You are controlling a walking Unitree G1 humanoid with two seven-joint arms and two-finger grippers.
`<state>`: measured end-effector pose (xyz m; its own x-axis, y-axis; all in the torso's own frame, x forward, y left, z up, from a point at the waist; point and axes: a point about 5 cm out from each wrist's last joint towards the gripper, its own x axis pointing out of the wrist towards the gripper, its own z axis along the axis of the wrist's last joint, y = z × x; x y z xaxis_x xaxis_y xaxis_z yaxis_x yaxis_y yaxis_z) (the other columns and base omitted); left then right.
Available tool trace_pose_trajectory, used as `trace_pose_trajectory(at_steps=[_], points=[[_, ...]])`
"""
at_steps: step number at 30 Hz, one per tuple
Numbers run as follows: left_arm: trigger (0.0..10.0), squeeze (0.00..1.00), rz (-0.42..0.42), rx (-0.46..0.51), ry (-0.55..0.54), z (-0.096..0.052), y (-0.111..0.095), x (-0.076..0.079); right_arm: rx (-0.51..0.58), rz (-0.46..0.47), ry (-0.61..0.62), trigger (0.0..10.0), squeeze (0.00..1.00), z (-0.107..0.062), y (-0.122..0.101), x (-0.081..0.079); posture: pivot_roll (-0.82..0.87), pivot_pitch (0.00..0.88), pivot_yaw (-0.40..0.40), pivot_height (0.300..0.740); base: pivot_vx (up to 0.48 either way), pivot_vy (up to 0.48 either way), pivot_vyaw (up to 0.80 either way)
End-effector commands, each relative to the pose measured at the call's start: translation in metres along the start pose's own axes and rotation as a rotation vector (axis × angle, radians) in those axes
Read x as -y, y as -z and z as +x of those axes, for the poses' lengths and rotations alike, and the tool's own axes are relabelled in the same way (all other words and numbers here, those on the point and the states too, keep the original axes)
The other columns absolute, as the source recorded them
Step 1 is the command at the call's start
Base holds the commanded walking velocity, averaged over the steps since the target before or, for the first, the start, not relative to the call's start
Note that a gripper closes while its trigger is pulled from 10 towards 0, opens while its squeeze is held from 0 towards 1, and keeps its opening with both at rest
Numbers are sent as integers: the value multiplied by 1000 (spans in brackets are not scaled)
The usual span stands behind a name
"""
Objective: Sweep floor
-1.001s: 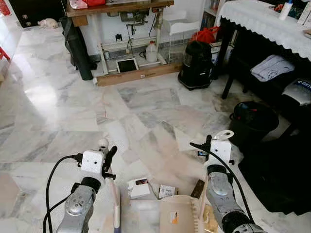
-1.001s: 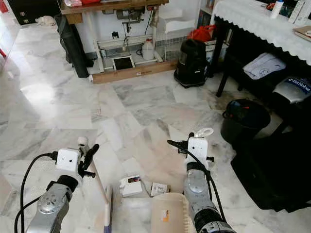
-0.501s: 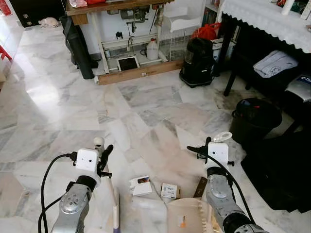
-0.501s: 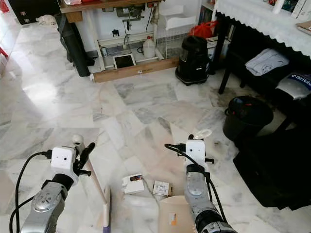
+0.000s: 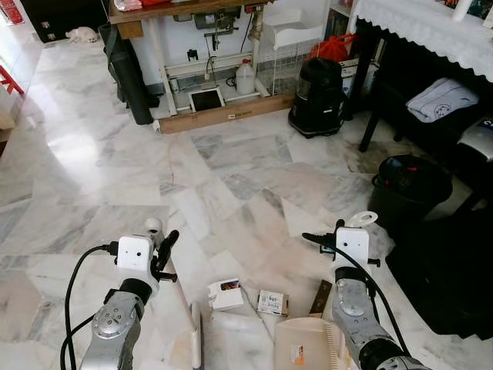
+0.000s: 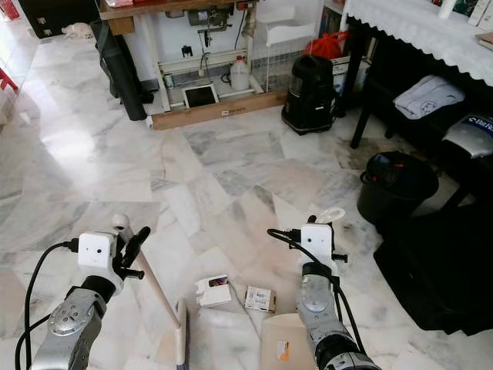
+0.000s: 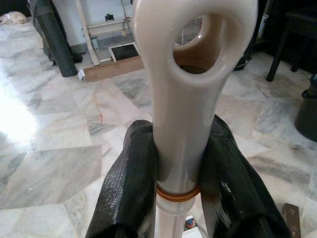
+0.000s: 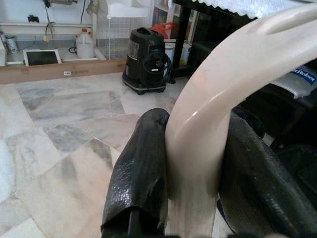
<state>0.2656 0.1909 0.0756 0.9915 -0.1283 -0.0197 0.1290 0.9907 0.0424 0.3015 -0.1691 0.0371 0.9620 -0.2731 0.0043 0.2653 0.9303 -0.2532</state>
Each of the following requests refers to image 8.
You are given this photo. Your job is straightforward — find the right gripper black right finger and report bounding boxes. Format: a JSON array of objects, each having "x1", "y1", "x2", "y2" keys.
[{"x1": 219, "y1": 114, "x2": 317, "y2": 238}]

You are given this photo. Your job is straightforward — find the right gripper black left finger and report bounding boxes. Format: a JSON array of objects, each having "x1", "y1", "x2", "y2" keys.
[{"x1": 100, "y1": 107, "x2": 171, "y2": 238}]

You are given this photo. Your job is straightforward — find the beige long-handled dustpan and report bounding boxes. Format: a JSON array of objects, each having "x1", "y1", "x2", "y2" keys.
[{"x1": 164, "y1": 4, "x2": 317, "y2": 238}]

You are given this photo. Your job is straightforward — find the black vacuum cleaner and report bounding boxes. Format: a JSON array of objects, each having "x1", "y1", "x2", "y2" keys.
[{"x1": 122, "y1": 26, "x2": 177, "y2": 96}]

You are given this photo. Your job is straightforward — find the long flat cardboard box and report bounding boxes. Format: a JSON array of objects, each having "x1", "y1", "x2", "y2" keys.
[{"x1": 0, "y1": 59, "x2": 127, "y2": 85}]

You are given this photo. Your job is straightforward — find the white plastic jug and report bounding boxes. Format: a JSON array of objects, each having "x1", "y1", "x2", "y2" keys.
[{"x1": 75, "y1": 28, "x2": 96, "y2": 59}]

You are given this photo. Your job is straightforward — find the black framed table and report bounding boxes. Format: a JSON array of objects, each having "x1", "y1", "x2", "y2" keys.
[{"x1": 172, "y1": 0, "x2": 258, "y2": 80}]

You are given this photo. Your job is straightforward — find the red plastic bag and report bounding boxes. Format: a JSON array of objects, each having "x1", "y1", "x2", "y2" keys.
[{"x1": 150, "y1": 21, "x2": 177, "y2": 40}]

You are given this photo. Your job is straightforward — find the white framed tablet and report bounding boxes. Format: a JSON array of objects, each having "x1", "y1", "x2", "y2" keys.
[{"x1": 23, "y1": 48, "x2": 62, "y2": 67}]

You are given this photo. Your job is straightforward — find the small clear jar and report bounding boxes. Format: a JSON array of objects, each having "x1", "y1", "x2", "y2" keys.
[{"x1": 5, "y1": 35, "x2": 18, "y2": 53}]

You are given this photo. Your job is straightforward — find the white lace tablecloth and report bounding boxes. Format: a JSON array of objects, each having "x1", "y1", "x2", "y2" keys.
[{"x1": 192, "y1": 0, "x2": 317, "y2": 19}]

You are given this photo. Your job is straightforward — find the white wire rack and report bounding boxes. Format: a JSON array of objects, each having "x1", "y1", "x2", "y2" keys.
[{"x1": 93, "y1": 0, "x2": 156, "y2": 61}]

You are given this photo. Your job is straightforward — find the white workbench frame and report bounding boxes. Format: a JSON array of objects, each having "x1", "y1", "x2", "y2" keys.
[{"x1": 0, "y1": 0, "x2": 109, "y2": 67}]

